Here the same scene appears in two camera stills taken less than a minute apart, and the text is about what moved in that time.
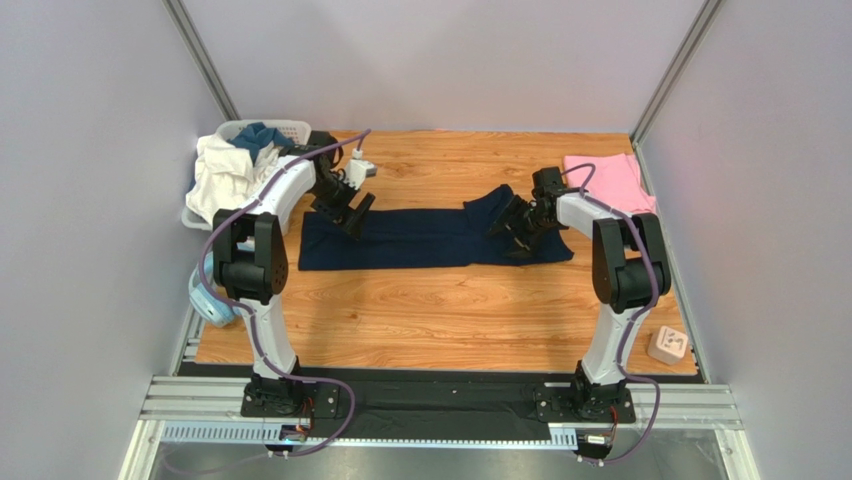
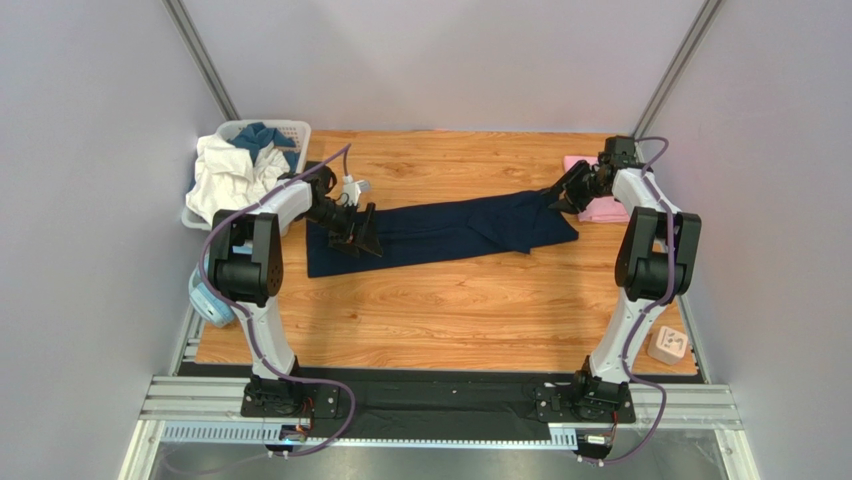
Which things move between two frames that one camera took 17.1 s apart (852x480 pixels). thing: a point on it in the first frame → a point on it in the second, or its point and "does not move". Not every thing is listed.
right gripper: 522,217 → 581,188
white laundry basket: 295,131 does not move
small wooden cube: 667,346 does not move
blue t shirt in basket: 256,135 does not move
